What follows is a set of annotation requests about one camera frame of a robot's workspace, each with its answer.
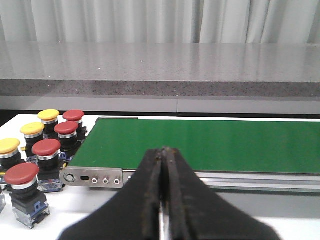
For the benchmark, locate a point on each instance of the grey stone counter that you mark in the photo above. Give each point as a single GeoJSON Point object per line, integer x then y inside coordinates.
{"type": "Point", "coordinates": [31, 69]}

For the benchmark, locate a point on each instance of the green conveyor belt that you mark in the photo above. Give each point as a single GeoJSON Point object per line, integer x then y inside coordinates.
{"type": "Point", "coordinates": [207, 145]}

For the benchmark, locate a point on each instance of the yellow mushroom push button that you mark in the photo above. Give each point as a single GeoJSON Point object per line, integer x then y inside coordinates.
{"type": "Point", "coordinates": [33, 133]}
{"type": "Point", "coordinates": [10, 155]}
{"type": "Point", "coordinates": [49, 118]}

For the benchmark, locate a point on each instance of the white curtain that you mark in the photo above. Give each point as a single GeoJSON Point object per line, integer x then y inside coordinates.
{"type": "Point", "coordinates": [161, 21]}

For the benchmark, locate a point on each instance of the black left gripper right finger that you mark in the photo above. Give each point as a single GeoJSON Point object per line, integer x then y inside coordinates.
{"type": "Point", "coordinates": [197, 213]}

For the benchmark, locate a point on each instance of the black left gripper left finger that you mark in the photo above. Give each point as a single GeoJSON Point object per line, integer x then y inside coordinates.
{"type": "Point", "coordinates": [131, 214]}

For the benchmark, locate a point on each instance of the red mushroom push button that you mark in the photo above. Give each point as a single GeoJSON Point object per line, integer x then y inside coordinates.
{"type": "Point", "coordinates": [29, 204]}
{"type": "Point", "coordinates": [76, 115]}
{"type": "Point", "coordinates": [68, 137]}
{"type": "Point", "coordinates": [49, 164]}

